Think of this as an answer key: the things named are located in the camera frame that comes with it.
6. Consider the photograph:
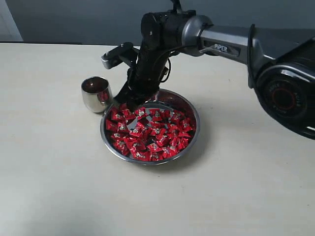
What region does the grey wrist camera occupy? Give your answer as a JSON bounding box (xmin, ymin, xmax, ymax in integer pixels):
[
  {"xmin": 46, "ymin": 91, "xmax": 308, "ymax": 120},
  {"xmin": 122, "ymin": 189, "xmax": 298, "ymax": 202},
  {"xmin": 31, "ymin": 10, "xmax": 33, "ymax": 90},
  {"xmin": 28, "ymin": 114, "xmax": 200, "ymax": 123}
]
[{"xmin": 101, "ymin": 42, "xmax": 139, "ymax": 69}]

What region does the red wrapped candy right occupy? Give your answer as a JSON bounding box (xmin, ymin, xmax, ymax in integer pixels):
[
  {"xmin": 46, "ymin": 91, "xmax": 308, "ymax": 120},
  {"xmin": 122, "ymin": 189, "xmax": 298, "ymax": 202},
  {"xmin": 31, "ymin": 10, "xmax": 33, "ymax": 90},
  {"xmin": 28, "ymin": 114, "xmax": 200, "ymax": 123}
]
[{"xmin": 180, "ymin": 118, "xmax": 193, "ymax": 132}]

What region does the red wrapped candy far left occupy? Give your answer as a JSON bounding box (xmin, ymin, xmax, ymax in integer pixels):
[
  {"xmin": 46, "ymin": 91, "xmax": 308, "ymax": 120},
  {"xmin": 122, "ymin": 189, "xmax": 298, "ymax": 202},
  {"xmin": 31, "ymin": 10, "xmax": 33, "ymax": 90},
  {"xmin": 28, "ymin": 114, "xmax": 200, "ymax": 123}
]
[{"xmin": 105, "ymin": 119, "xmax": 118, "ymax": 132}]

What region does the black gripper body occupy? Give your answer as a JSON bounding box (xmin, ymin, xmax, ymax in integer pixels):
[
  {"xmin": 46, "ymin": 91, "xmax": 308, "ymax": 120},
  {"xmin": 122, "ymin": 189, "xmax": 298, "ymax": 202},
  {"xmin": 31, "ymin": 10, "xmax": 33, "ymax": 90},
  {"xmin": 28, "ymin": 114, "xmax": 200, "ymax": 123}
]
[{"xmin": 127, "ymin": 46, "xmax": 170, "ymax": 101}]

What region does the red wrapped candy centre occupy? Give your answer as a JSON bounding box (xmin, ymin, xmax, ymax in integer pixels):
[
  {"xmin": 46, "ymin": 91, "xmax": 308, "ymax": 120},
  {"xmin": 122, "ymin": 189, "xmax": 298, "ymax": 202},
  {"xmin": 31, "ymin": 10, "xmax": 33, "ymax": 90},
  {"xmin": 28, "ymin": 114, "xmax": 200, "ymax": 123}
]
[{"xmin": 129, "ymin": 122, "xmax": 146, "ymax": 138}]

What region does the red wrapped candy bottom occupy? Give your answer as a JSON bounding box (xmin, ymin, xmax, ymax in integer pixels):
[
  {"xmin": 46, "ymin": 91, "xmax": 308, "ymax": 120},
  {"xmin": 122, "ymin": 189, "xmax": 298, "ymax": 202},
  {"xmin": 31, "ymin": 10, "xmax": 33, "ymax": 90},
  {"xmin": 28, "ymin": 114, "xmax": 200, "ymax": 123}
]
[{"xmin": 131, "ymin": 150, "xmax": 150, "ymax": 162}]

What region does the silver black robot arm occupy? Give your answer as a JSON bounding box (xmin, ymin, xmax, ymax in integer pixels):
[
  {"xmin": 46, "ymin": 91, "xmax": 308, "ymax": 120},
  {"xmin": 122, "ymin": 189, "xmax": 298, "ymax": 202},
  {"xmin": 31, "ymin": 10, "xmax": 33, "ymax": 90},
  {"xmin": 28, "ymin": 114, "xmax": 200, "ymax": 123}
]
[{"xmin": 115, "ymin": 10, "xmax": 315, "ymax": 139}]

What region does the round stainless steel plate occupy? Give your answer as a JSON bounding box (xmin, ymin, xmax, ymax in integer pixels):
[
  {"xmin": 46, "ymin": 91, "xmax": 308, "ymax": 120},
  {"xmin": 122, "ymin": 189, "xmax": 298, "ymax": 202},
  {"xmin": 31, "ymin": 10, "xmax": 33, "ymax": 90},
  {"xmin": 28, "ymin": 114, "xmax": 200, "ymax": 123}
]
[{"xmin": 100, "ymin": 89, "xmax": 200, "ymax": 166}]

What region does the red wrapped candy upper left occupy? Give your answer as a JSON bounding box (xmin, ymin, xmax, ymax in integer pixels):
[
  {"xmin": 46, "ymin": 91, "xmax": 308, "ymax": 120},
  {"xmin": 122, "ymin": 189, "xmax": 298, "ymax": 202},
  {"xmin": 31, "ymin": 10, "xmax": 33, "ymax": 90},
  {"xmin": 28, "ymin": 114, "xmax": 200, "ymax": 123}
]
[{"xmin": 111, "ymin": 107, "xmax": 126, "ymax": 122}]

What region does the stainless steel cup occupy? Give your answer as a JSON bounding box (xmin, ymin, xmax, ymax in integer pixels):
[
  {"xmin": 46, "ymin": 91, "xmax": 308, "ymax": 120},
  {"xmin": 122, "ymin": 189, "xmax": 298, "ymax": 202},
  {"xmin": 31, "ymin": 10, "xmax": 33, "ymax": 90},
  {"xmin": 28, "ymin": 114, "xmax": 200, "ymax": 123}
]
[{"xmin": 81, "ymin": 76, "xmax": 113, "ymax": 113}]

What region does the red wrapped candy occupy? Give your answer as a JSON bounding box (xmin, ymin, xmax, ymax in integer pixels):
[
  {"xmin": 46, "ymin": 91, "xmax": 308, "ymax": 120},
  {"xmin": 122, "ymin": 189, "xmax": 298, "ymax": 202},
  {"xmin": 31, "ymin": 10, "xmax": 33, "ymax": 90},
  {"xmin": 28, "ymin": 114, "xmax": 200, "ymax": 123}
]
[
  {"xmin": 180, "ymin": 118, "xmax": 193, "ymax": 132},
  {"xmin": 111, "ymin": 107, "xmax": 126, "ymax": 122},
  {"xmin": 131, "ymin": 150, "xmax": 150, "ymax": 162},
  {"xmin": 105, "ymin": 119, "xmax": 118, "ymax": 132},
  {"xmin": 129, "ymin": 122, "xmax": 146, "ymax": 138}
]

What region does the black cable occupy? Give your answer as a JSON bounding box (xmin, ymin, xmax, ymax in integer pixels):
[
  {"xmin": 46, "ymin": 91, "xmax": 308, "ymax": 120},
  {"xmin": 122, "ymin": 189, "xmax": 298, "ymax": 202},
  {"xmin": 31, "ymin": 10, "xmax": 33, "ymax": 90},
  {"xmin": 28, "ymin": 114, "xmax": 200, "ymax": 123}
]
[{"xmin": 155, "ymin": 49, "xmax": 182, "ymax": 84}]

